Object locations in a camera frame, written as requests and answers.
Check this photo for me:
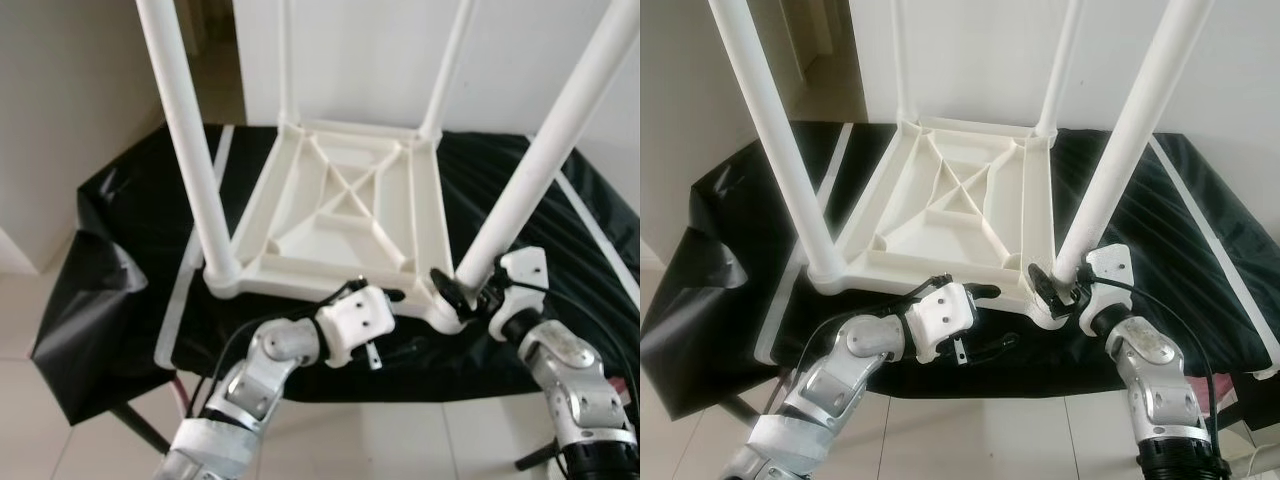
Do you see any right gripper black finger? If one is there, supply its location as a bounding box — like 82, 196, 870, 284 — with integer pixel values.
1028, 261, 1065, 308
428, 268, 472, 310

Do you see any white plastic children table top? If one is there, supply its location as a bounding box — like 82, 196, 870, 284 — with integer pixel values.
810, 117, 1073, 329
205, 120, 471, 333

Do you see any black metal table leg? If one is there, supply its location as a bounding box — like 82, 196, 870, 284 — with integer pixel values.
718, 394, 763, 428
514, 445, 562, 472
108, 403, 172, 454

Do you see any black plastic table cover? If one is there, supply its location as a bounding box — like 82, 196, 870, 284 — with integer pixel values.
640, 120, 1280, 422
30, 124, 641, 427

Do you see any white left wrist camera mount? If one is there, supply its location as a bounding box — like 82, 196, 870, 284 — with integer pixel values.
318, 285, 393, 367
904, 281, 980, 364

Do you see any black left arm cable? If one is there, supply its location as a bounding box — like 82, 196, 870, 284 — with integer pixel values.
788, 274, 952, 396
200, 278, 367, 406

